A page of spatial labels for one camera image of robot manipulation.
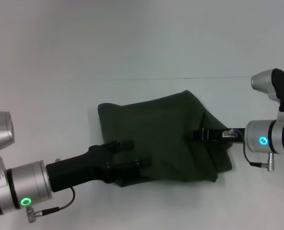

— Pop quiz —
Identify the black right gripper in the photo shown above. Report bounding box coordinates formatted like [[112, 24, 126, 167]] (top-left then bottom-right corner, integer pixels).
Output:
[[190, 128, 246, 145]]

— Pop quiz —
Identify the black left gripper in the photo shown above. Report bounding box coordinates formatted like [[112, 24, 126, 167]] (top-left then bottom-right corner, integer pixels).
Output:
[[45, 140, 153, 193]]

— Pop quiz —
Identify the dark green t-shirt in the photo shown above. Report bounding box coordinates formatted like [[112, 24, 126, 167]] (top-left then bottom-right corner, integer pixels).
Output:
[[96, 90, 234, 189]]

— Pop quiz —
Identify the right gripper cable with connectors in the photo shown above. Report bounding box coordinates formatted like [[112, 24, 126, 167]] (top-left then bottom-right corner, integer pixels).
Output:
[[222, 128, 277, 172]]

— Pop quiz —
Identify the gripper cable with connectors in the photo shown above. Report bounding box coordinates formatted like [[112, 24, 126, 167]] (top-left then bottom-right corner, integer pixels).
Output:
[[25, 158, 76, 224], [222, 128, 277, 172]]

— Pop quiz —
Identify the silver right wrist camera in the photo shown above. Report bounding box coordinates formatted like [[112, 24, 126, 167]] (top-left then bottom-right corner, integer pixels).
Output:
[[251, 68, 284, 120]]

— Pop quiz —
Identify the left gripper cable with connectors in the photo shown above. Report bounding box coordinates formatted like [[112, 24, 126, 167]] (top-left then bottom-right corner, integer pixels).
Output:
[[25, 158, 76, 224]]

